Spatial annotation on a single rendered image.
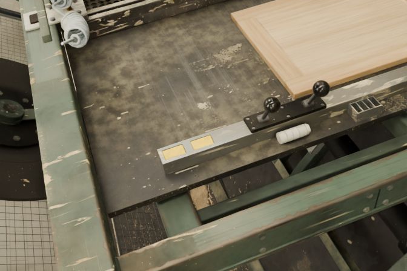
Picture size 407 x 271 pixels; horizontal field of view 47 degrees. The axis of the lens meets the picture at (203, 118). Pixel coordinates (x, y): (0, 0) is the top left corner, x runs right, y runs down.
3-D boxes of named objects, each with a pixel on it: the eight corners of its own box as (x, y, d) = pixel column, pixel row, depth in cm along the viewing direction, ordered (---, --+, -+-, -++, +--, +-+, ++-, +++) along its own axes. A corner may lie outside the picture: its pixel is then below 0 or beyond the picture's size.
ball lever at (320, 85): (316, 109, 114) (335, 90, 101) (302, 114, 114) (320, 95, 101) (309, 95, 115) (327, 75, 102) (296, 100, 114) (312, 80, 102)
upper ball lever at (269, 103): (271, 124, 112) (285, 107, 99) (257, 129, 111) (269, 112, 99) (265, 111, 113) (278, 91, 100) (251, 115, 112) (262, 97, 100)
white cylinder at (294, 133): (281, 147, 111) (311, 136, 112) (281, 138, 109) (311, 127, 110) (275, 138, 113) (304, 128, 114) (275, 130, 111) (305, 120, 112)
